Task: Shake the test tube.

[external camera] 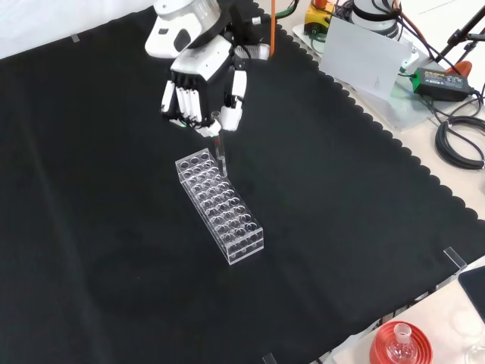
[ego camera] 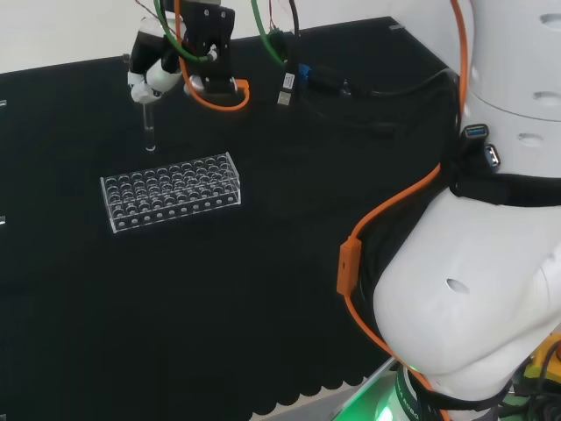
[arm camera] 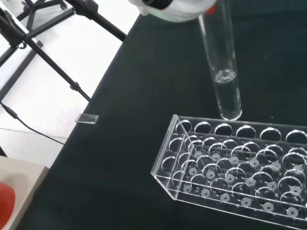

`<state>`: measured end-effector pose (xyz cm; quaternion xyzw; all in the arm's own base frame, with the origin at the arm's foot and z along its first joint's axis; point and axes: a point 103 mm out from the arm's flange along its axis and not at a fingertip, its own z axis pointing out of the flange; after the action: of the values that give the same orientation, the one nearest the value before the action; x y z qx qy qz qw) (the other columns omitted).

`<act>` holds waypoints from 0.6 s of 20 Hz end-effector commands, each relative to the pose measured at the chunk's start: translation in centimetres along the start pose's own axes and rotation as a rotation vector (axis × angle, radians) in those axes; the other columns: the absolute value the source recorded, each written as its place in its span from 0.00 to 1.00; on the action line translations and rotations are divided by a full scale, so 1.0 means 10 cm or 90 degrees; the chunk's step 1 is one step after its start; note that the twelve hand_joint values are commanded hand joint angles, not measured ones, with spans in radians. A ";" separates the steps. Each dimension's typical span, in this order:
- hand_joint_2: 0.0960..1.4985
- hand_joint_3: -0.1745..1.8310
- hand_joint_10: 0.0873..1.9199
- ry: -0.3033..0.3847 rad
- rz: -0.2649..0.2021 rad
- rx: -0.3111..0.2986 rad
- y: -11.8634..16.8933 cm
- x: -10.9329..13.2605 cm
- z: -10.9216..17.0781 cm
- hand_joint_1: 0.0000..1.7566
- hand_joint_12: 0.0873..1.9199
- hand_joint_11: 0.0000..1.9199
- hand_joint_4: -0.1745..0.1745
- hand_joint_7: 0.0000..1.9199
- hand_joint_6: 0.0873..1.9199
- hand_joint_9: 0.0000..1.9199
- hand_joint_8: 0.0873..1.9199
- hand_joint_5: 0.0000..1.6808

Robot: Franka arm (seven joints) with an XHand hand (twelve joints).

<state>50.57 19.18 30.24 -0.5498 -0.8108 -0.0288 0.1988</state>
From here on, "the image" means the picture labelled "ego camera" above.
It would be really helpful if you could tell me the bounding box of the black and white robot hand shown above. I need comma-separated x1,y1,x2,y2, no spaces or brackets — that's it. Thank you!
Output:
127,17,184,104

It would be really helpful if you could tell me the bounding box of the clear glass test tube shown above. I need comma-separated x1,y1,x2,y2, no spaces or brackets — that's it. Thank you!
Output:
141,101,157,153

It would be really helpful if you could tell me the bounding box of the clear plastic test tube rack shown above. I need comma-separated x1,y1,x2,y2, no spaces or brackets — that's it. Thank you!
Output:
100,152,243,235

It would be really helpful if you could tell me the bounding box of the black bench cloth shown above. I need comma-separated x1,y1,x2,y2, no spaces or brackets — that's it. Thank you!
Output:
0,16,465,421

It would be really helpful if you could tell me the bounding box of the black USB hub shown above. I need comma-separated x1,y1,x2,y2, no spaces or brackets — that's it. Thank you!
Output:
455,123,503,175

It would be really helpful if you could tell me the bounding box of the yellow stop button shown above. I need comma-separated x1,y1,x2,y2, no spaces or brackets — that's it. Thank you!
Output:
525,332,561,382

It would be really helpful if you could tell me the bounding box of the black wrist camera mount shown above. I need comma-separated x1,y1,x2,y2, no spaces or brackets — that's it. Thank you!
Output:
180,0,240,95

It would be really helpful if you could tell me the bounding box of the green cable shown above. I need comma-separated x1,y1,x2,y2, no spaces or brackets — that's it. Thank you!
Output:
153,0,291,68

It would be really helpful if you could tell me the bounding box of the black cable with USB plug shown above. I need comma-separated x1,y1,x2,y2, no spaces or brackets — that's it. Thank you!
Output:
275,0,308,108

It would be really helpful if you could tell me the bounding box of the orange cable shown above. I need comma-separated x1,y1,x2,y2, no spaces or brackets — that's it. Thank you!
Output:
174,0,470,421

